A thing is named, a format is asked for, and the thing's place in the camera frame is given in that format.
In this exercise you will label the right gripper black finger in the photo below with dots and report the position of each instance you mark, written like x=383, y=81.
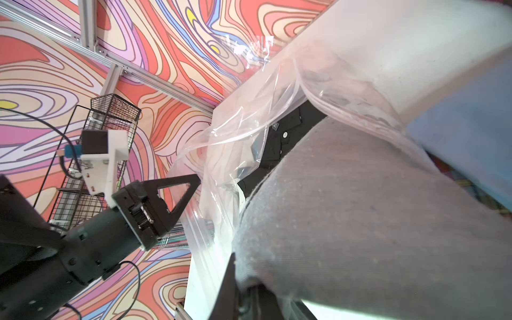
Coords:
x=227, y=303

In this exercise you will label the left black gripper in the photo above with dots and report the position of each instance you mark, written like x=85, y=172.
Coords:
x=148, y=215

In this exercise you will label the black button shirt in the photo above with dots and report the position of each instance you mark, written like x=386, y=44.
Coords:
x=282, y=137

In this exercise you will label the grey shirt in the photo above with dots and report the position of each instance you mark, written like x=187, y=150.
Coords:
x=350, y=221

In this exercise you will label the clear plastic vacuum bag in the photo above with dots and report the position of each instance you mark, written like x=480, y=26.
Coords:
x=373, y=65

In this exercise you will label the red plaid shirt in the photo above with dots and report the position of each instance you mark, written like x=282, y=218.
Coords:
x=471, y=188

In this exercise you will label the light blue shirt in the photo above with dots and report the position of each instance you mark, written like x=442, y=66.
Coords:
x=470, y=130

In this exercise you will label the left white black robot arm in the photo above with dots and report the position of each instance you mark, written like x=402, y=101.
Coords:
x=42, y=269

